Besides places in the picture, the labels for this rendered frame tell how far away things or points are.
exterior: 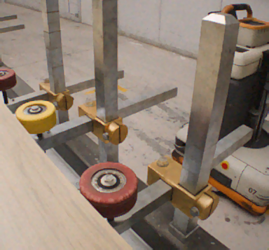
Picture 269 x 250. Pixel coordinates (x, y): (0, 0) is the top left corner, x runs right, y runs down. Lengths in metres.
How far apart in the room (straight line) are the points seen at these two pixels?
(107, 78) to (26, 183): 0.27
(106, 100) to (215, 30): 0.31
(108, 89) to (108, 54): 0.07
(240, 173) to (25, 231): 1.25
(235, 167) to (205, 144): 1.08
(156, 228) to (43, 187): 0.28
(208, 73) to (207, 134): 0.09
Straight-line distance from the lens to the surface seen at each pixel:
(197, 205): 0.47
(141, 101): 0.71
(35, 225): 0.35
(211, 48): 0.35
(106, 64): 0.54
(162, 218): 0.60
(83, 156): 0.75
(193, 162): 0.43
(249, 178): 1.45
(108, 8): 0.52
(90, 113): 0.64
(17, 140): 0.49
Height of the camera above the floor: 1.17
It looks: 30 degrees down
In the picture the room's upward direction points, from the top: 1 degrees clockwise
